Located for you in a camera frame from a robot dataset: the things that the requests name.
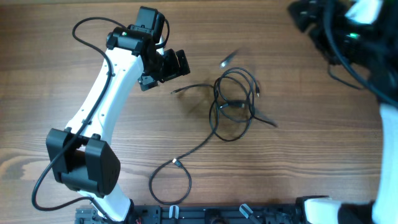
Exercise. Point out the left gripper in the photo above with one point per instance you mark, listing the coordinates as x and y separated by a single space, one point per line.
173 70

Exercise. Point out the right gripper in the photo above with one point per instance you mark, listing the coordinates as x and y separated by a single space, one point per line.
313 25

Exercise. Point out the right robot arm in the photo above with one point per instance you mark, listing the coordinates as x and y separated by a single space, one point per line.
361 37

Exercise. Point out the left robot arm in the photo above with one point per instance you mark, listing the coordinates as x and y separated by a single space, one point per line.
80 155

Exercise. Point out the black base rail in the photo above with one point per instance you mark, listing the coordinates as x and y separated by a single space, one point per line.
278 213

